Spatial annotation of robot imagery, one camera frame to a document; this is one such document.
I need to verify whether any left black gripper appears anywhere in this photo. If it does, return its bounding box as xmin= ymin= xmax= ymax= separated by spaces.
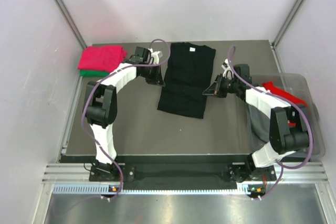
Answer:
xmin=139 ymin=62 xmax=164 ymax=87

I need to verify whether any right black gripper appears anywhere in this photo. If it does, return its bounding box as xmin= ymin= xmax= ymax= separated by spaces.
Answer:
xmin=203 ymin=73 xmax=239 ymax=98

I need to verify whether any black t shirt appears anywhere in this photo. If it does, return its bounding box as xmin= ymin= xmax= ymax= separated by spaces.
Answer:
xmin=157 ymin=42 xmax=216 ymax=119

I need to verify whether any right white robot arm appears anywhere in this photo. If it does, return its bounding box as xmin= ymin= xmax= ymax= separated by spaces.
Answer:
xmin=203 ymin=60 xmax=313 ymax=182

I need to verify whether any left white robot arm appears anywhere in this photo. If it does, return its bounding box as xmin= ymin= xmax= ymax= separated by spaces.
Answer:
xmin=82 ymin=47 xmax=165 ymax=181

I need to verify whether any grey t shirt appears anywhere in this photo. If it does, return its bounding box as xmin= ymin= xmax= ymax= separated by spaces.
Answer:
xmin=248 ymin=105 xmax=270 ymax=144

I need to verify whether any red t shirt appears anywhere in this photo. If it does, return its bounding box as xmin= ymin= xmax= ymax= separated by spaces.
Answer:
xmin=262 ymin=81 xmax=308 ymax=129

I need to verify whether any folded pink t shirt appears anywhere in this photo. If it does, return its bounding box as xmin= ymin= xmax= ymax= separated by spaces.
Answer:
xmin=78 ymin=45 xmax=127 ymax=72

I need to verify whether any folded green t shirt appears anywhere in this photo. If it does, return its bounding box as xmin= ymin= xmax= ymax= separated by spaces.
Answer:
xmin=79 ymin=70 xmax=110 ymax=77

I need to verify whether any clear plastic bin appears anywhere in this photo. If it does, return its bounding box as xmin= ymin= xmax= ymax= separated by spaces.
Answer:
xmin=246 ymin=73 xmax=325 ymax=160

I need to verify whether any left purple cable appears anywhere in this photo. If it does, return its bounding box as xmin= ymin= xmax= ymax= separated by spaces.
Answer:
xmin=81 ymin=39 xmax=171 ymax=201

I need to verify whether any purple cable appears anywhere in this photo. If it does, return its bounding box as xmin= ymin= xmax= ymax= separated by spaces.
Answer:
xmin=81 ymin=39 xmax=171 ymax=201
xmin=227 ymin=45 xmax=314 ymax=201

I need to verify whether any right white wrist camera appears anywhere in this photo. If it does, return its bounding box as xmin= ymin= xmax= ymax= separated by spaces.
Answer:
xmin=221 ymin=59 xmax=234 ymax=80

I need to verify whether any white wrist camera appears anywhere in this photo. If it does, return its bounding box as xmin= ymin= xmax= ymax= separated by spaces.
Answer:
xmin=149 ymin=48 xmax=163 ymax=65
xmin=221 ymin=59 xmax=234 ymax=80

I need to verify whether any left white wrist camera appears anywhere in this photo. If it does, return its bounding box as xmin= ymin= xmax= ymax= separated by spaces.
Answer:
xmin=149 ymin=48 xmax=163 ymax=65

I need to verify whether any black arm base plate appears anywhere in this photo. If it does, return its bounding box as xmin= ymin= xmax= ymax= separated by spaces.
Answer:
xmin=89 ymin=162 xmax=278 ymax=190

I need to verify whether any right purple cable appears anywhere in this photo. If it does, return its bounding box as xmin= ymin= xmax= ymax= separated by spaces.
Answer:
xmin=227 ymin=45 xmax=314 ymax=201

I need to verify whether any slotted grey cable duct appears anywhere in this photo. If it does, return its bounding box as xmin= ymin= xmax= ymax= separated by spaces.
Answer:
xmin=52 ymin=184 xmax=265 ymax=196

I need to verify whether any aluminium frame rail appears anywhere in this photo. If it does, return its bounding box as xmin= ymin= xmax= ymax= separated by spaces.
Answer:
xmin=42 ymin=162 xmax=328 ymax=184

